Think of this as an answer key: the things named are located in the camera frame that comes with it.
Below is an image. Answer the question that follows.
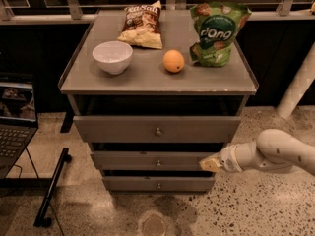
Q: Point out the green dang snack bag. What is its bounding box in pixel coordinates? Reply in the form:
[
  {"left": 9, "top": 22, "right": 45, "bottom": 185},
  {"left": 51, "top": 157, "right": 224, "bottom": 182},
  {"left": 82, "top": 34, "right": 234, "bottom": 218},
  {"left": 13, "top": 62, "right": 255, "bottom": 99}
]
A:
[{"left": 190, "top": 2, "right": 252, "bottom": 67}]

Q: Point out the grey middle drawer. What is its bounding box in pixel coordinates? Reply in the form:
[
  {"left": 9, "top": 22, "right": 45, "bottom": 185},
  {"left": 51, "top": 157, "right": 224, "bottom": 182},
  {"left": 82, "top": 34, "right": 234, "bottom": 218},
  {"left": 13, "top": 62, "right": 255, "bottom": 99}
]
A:
[{"left": 91, "top": 151, "right": 213, "bottom": 171}]

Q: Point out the grey wooden drawer cabinet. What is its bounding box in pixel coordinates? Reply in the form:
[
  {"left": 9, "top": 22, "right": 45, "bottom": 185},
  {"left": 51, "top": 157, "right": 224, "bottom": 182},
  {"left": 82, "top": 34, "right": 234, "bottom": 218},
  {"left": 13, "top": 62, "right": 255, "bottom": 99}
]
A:
[{"left": 59, "top": 11, "right": 258, "bottom": 178}]

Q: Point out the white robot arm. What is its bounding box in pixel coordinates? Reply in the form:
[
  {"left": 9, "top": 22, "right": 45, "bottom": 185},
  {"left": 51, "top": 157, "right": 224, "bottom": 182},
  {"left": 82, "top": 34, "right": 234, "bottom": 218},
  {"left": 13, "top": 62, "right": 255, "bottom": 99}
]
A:
[{"left": 199, "top": 129, "right": 315, "bottom": 175}]

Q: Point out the grey top drawer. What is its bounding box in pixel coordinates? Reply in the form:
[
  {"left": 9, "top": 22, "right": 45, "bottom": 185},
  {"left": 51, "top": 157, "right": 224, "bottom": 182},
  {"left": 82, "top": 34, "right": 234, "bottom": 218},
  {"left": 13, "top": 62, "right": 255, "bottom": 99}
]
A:
[{"left": 74, "top": 116, "right": 240, "bottom": 143}]

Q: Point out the brown sea salt chip bag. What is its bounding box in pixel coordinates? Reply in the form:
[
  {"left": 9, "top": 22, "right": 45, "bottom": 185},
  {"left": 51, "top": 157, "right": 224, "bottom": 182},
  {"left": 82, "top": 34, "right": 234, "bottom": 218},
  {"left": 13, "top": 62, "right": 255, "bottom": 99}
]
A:
[{"left": 118, "top": 1, "right": 162, "bottom": 49}]

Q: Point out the metal window railing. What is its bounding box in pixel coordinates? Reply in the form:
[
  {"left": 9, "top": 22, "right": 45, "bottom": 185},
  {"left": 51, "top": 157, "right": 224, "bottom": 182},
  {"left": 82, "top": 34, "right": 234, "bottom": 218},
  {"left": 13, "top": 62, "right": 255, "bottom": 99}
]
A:
[{"left": 0, "top": 0, "right": 315, "bottom": 26}]

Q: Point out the grey drawer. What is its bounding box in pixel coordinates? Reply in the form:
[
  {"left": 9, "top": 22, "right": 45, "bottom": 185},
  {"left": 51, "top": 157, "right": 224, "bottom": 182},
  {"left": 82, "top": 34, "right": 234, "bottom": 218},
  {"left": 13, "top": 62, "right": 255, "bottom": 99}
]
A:
[
  {"left": 102, "top": 176, "right": 215, "bottom": 192},
  {"left": 74, "top": 116, "right": 240, "bottom": 143},
  {"left": 91, "top": 151, "right": 213, "bottom": 171}
]

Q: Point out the black laptop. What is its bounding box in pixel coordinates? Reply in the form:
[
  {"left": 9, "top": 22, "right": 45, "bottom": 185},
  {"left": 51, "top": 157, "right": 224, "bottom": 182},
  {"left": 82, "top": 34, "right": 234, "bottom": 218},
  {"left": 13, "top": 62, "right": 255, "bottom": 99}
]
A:
[{"left": 0, "top": 73, "right": 38, "bottom": 179}]

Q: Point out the grey bottom drawer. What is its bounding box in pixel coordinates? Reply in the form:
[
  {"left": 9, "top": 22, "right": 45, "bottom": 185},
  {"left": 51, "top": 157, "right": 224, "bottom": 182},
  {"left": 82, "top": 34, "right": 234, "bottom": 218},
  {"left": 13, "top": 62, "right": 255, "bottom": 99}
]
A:
[{"left": 102, "top": 176, "right": 215, "bottom": 192}]

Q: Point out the orange fruit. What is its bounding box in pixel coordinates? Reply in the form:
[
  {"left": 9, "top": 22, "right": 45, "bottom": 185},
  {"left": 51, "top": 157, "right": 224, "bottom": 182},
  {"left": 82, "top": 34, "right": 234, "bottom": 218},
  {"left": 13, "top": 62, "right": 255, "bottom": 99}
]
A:
[{"left": 162, "top": 50, "right": 185, "bottom": 73}]

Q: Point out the white ceramic bowl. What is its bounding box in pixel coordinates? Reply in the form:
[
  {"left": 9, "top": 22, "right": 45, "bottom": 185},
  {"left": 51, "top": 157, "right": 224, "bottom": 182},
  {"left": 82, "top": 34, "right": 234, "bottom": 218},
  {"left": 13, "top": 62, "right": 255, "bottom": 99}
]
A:
[{"left": 93, "top": 41, "right": 133, "bottom": 75}]

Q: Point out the black metal stand leg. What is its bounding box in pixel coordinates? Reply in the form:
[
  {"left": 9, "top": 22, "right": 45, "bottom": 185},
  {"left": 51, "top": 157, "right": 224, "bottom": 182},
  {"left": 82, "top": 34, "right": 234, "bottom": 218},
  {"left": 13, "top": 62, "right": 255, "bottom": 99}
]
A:
[{"left": 33, "top": 147, "right": 72, "bottom": 228}]

